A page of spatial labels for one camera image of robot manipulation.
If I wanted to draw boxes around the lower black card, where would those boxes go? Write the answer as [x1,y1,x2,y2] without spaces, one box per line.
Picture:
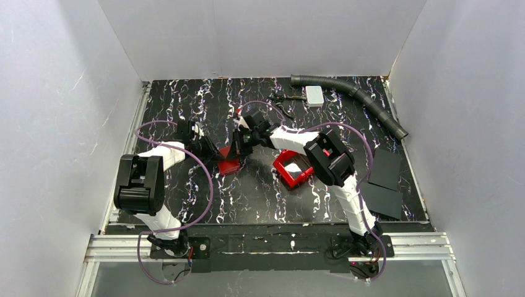
[360,183,402,220]

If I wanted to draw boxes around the red plastic bin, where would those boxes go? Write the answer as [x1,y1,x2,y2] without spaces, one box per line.
[273,150,315,189]

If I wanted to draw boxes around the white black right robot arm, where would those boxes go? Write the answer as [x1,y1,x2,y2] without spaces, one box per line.
[227,111,376,236]

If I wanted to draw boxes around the aluminium frame rail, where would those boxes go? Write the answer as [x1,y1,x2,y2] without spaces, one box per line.
[79,77,464,296]

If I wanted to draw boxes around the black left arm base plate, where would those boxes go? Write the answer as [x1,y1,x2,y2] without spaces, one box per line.
[147,233,210,260]

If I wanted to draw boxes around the white rectangular box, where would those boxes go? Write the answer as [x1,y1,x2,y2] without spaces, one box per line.
[305,86,324,108]

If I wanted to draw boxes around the grey corrugated hose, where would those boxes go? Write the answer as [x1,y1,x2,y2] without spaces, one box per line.
[290,74,410,140]

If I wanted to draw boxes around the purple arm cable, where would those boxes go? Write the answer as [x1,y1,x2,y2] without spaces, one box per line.
[236,100,387,283]
[134,119,215,286]

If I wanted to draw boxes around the black card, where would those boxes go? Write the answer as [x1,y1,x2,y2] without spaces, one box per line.
[368,148,402,191]
[360,183,402,220]

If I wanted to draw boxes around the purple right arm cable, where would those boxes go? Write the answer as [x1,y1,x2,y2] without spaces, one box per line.
[236,100,387,283]

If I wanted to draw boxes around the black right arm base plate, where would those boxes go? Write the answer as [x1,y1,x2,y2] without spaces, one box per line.
[325,235,395,262]

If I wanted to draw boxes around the black grey pliers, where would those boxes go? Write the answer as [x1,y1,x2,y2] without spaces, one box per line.
[268,93,306,120]

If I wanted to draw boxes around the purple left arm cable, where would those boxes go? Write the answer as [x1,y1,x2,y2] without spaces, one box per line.
[134,119,215,286]

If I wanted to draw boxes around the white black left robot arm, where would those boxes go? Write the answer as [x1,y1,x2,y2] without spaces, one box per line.
[113,120,225,241]

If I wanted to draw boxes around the upper black card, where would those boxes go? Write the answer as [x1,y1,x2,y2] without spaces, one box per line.
[368,148,402,191]

